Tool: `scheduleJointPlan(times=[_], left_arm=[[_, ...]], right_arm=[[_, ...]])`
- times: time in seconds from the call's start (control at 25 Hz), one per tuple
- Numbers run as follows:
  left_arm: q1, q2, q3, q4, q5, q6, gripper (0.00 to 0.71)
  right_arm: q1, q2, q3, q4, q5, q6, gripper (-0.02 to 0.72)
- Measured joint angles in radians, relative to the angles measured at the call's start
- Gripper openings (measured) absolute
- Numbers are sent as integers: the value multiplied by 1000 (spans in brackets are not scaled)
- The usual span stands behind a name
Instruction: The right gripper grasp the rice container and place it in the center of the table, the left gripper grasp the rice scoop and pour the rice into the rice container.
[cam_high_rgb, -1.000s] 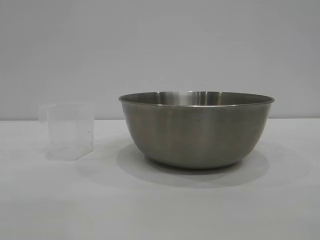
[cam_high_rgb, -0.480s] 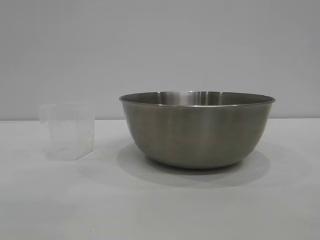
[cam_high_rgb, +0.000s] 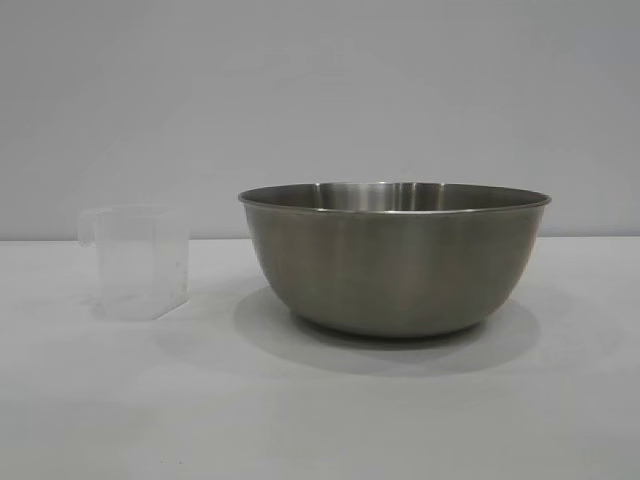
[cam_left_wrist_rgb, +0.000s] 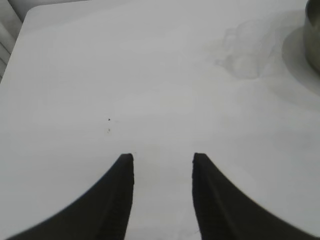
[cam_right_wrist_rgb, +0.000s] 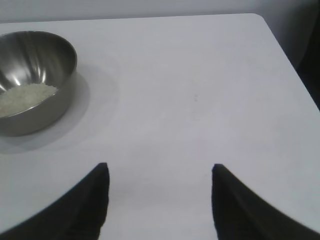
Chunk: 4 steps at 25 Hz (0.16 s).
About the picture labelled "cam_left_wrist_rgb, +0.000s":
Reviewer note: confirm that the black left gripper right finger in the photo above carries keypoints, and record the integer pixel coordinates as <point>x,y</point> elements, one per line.
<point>220,207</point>

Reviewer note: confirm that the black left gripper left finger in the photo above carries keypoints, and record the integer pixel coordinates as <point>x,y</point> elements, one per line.
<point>105,207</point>

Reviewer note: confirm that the clear plastic measuring cup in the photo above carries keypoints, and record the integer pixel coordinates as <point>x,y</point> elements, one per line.
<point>245,50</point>

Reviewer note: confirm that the stainless steel mixing bowl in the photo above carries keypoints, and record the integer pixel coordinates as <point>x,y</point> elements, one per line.
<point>312,37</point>

